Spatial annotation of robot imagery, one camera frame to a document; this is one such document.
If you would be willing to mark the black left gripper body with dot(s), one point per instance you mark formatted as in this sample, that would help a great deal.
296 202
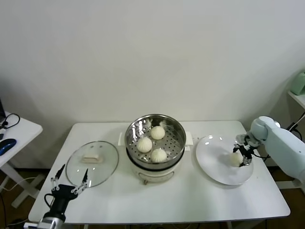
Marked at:
64 198

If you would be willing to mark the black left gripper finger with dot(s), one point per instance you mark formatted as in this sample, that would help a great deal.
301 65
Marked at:
59 175
85 177

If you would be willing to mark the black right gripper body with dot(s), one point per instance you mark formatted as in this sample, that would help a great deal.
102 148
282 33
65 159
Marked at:
247 150

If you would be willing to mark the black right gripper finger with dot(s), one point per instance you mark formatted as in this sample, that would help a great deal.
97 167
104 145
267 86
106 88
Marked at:
246 162
236 148

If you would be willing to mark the white steamed baozi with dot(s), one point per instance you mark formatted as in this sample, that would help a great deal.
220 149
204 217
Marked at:
157 132
235 159
159 155
144 145

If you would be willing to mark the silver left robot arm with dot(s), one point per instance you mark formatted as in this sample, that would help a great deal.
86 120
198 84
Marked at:
52 220

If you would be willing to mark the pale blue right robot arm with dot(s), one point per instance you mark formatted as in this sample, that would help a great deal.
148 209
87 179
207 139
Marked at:
281 145

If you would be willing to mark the perforated steel steamer basket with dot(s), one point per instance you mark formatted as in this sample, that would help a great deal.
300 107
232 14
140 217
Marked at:
132 136

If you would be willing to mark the large white round plate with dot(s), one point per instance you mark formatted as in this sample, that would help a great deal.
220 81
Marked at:
207 152

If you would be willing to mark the round glass pot lid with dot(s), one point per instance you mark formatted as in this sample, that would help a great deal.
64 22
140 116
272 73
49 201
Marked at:
106 152

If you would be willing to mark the black power adapter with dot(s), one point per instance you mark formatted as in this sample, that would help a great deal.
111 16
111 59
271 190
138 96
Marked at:
291 126

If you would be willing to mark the white side desk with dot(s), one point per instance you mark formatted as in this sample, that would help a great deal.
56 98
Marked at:
26 128

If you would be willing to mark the blue computer mouse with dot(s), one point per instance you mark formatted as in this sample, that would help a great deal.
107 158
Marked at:
7 145

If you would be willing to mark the white electric cooking pot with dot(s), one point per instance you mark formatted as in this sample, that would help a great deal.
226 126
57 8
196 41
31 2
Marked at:
155 175

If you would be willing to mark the white shelf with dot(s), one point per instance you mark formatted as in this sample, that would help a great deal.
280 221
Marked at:
297 97

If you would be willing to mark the pale green box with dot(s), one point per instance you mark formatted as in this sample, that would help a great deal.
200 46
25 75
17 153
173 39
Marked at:
299 83

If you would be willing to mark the dark laptop edge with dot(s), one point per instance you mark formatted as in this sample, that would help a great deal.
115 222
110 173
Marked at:
2 112

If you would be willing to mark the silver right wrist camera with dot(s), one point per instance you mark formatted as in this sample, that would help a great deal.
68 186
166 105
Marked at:
241 138

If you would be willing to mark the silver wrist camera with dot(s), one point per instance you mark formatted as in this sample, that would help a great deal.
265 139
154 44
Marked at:
241 138
40 223

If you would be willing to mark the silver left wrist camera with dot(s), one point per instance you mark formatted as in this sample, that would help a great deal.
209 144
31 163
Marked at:
40 223

